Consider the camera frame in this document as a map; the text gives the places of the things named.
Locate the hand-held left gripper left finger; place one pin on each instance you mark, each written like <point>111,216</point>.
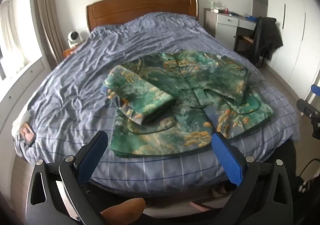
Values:
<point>86,162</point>

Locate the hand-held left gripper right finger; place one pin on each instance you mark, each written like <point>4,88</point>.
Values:
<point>228,162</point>

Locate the green printed padded jacket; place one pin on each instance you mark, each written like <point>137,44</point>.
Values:
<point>185,104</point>

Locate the person's left hand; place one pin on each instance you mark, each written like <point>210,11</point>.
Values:
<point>122,211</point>

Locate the white wardrobe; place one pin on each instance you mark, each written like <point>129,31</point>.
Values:
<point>295,39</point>

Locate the black coat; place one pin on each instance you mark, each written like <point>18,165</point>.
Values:
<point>268,34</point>

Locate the wooden chair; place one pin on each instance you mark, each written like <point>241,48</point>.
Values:
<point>244,39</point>

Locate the wooden nightstand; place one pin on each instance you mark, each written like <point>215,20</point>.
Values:
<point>68,51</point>

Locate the bed with blue striped sheet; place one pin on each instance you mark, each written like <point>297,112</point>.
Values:
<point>100,47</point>

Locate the grey white desk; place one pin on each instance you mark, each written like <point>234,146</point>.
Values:
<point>226,21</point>

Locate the white round fan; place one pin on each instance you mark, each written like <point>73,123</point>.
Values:
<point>74,37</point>

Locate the sheer window curtain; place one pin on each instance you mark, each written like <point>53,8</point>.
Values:
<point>12,34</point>

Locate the beige curtain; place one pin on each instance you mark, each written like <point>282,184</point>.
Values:
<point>47,14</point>

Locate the wooden bed headboard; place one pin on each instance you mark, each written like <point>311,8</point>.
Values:
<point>140,7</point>

